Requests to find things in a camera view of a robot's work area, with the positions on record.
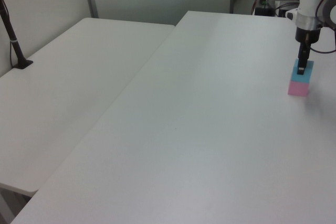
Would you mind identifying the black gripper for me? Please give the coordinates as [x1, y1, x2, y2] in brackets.
[295, 26, 322, 75]

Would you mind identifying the blue cube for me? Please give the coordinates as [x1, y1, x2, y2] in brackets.
[290, 59, 314, 83]

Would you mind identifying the pink cube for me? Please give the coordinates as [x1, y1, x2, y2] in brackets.
[287, 80, 311, 96]

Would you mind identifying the black box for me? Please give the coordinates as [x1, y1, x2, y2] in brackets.
[255, 6, 275, 16]

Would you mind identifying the white side table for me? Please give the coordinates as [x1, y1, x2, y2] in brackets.
[0, 17, 176, 194]

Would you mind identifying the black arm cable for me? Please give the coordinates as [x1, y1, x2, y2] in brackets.
[310, 0, 336, 54]

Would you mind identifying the black camera pole with clamp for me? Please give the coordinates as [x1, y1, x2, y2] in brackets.
[0, 0, 34, 70]

